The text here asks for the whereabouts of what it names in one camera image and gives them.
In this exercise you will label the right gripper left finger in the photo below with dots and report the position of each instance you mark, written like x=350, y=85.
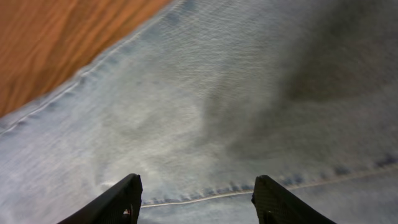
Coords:
x=120, y=204

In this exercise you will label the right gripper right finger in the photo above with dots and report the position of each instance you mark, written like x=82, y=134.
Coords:
x=276, y=205

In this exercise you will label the light blue denim jeans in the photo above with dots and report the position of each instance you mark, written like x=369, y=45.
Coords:
x=207, y=96

